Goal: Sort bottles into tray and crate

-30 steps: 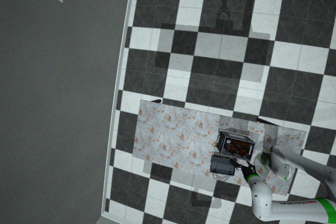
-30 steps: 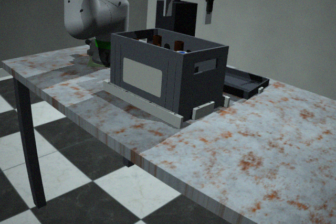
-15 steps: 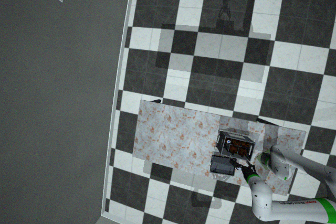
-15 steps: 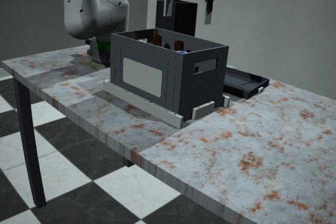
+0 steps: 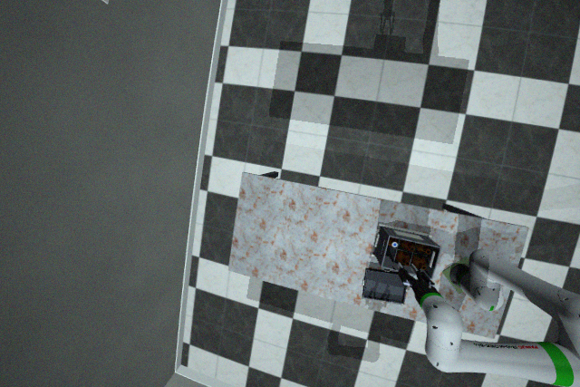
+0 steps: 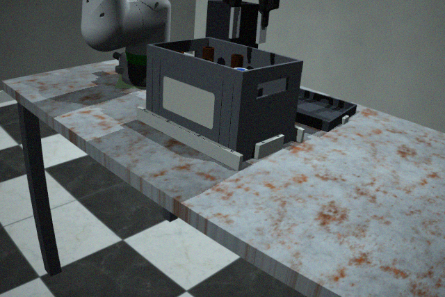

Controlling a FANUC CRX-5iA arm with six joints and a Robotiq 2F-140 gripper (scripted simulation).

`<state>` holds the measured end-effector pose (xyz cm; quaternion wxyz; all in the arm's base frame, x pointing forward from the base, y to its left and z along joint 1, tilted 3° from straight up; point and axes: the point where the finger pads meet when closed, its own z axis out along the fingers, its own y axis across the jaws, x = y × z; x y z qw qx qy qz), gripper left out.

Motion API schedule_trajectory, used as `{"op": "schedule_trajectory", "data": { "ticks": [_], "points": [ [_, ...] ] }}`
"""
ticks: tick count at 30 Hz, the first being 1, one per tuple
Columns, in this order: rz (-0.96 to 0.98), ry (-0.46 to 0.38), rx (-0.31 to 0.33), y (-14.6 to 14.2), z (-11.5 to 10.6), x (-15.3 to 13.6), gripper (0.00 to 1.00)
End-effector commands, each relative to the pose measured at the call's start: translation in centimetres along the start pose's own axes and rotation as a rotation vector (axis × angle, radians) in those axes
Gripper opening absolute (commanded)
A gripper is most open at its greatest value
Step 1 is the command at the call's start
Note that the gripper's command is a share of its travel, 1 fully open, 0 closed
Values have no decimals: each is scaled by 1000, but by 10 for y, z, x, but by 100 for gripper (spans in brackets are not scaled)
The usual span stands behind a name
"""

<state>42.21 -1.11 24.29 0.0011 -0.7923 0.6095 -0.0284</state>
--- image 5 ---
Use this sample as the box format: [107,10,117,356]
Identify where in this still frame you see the dark grey crate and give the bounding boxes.
[374,227,436,275]

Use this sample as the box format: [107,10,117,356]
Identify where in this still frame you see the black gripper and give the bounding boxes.
[398,263,435,294]

